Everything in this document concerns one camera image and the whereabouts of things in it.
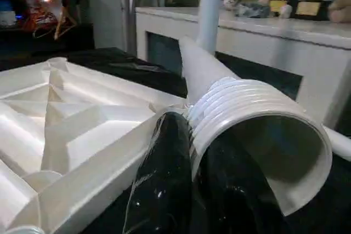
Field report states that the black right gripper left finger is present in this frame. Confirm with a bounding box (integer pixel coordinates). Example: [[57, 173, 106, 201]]
[[122, 111, 194, 234]]

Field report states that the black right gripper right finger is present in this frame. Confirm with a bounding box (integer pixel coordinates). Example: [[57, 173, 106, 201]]
[[192, 156, 294, 234]]

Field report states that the white plastic table top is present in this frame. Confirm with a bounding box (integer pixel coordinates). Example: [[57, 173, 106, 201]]
[[0, 56, 190, 234]]

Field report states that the black work surface mat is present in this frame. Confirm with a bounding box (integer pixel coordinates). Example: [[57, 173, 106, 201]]
[[0, 47, 351, 234]]

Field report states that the white glass-door cabinet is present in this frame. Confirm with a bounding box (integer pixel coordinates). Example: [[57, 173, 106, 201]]
[[134, 7, 351, 130]]

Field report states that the small grey cabinet ornament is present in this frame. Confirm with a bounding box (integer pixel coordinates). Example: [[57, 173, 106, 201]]
[[236, 1, 272, 20]]

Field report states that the blue electronic box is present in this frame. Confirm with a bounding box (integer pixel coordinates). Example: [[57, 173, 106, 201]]
[[0, 0, 20, 26]]

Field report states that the brown teddy bear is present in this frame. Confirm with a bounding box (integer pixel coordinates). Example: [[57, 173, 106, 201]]
[[328, 0, 351, 24]]

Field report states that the red wire bundle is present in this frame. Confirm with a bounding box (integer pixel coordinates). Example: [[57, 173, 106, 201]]
[[25, 1, 77, 40]]

